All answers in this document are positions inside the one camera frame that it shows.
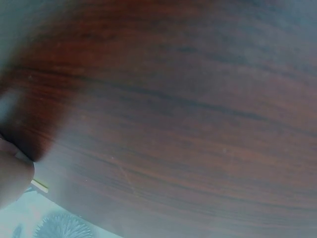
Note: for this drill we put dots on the person's left hand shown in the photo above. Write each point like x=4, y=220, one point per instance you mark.
x=12, y=173

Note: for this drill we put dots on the person's left fingers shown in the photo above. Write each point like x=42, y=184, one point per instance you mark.
x=13, y=177

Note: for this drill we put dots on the yellow white stick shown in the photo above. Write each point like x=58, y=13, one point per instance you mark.
x=39, y=185

